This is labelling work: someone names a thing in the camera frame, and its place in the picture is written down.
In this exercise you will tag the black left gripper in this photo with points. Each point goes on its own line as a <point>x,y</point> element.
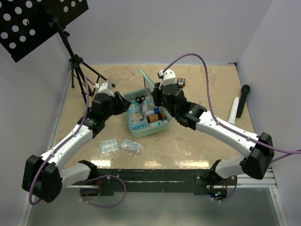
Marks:
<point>122,103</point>

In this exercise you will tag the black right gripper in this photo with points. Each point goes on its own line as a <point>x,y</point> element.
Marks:
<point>156,93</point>

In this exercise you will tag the blue cotton swab bag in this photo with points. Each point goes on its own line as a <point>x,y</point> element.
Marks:
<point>136,120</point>

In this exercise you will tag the black handled scissors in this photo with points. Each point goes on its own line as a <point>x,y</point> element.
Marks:
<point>140,101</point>

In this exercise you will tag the brown bottle orange cap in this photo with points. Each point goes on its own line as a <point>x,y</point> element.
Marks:
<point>156,117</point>

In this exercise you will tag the mint green medicine case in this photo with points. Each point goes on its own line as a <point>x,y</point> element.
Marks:
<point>146,91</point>

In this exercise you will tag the white plastic bottle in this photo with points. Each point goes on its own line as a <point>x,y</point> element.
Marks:
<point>158,123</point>

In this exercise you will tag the teal clear zip bag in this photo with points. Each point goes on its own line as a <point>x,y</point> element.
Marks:
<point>109,146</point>

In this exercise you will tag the clear sachet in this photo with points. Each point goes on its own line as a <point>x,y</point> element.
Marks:
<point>131,147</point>

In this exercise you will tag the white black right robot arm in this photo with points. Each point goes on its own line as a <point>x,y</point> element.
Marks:
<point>255,150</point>

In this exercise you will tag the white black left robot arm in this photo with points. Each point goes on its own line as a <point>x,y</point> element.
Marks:
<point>45,175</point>

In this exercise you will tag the white microphone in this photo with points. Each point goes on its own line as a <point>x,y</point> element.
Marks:
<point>233,111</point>

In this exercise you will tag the black microphone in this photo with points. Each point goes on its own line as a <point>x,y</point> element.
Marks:
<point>244,92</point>

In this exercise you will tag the black music stand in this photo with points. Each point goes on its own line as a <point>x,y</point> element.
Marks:
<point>26,24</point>

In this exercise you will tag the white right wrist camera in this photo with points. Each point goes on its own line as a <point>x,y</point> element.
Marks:
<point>167,77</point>

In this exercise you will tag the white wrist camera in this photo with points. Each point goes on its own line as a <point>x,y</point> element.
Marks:
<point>105,88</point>
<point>167,77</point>

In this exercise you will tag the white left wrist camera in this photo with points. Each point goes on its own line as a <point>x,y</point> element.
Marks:
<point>105,88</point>

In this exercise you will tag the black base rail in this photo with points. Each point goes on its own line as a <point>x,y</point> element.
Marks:
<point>155,181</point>

